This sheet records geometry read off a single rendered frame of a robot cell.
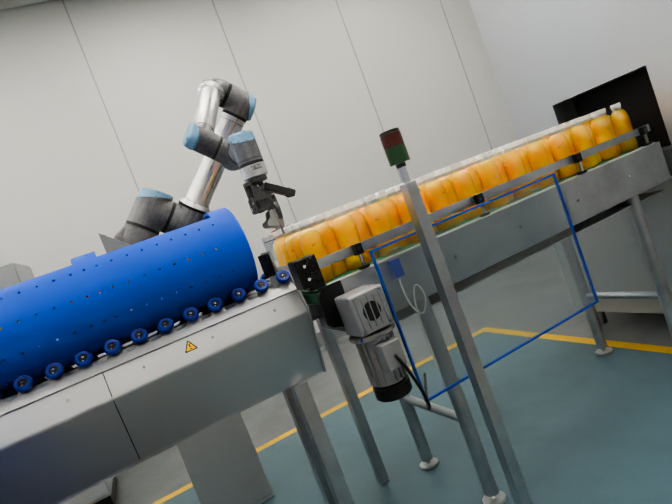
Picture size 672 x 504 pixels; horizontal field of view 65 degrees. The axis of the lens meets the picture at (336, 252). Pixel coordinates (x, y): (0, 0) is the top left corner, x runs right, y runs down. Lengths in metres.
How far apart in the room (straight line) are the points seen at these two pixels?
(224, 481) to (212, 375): 1.01
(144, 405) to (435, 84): 4.67
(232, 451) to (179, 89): 3.17
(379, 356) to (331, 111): 3.77
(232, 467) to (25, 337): 1.26
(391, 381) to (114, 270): 0.82
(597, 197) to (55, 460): 2.00
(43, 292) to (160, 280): 0.29
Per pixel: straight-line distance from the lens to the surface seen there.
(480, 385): 1.67
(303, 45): 5.19
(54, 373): 1.59
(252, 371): 1.64
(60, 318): 1.55
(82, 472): 1.67
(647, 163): 2.52
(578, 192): 2.20
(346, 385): 2.17
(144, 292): 1.55
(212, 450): 2.49
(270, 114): 4.86
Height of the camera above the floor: 1.09
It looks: 4 degrees down
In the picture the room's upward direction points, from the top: 21 degrees counter-clockwise
